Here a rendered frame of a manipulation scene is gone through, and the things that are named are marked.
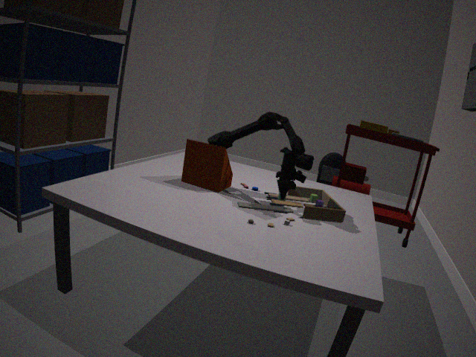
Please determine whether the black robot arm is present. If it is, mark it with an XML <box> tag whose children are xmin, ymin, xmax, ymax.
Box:
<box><xmin>208</xmin><ymin>112</ymin><xmax>314</xmax><ymax>183</ymax></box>

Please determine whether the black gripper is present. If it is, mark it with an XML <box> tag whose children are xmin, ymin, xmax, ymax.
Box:
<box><xmin>276</xmin><ymin>164</ymin><xmax>296</xmax><ymax>200</ymax></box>

